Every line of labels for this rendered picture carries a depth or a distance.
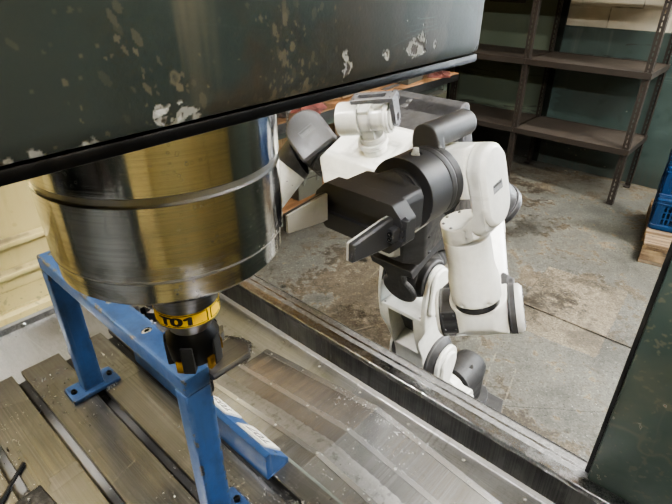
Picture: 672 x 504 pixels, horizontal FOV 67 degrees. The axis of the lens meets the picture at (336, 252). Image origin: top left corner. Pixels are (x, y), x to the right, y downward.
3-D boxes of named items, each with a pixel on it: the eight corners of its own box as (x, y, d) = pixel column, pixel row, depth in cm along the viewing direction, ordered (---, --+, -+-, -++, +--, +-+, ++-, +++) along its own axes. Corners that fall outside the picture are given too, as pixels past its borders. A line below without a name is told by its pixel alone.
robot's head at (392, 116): (363, 125, 105) (356, 90, 101) (404, 123, 102) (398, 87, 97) (354, 140, 101) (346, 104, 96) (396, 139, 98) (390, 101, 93)
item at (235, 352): (234, 337, 74) (233, 333, 74) (257, 353, 71) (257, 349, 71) (193, 361, 70) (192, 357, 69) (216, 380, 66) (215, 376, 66)
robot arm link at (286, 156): (287, 166, 131) (319, 123, 130) (312, 185, 129) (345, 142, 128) (269, 152, 120) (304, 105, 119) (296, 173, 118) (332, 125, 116)
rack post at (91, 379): (109, 368, 112) (75, 252, 98) (121, 379, 109) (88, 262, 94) (64, 392, 106) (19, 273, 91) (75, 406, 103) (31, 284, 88)
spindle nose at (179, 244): (12, 261, 36) (-53, 88, 30) (186, 188, 47) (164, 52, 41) (160, 345, 28) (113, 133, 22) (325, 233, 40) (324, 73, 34)
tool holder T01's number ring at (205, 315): (141, 313, 40) (138, 301, 40) (190, 284, 44) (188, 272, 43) (184, 337, 38) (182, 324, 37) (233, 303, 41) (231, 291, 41)
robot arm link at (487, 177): (416, 153, 65) (434, 243, 71) (479, 154, 59) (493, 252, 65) (442, 134, 69) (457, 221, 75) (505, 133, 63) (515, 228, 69)
